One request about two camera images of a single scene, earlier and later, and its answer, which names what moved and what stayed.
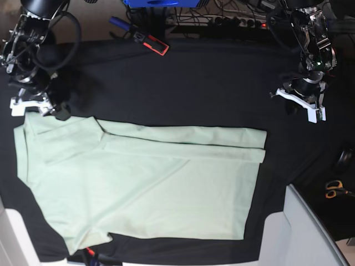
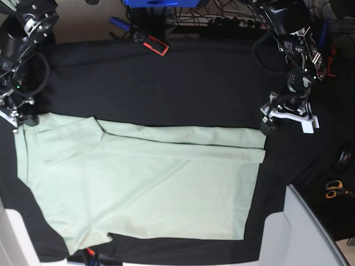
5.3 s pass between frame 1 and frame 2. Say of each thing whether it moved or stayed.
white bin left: stayed
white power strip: stayed
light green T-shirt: stayed
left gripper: moved
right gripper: moved
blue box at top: stayed
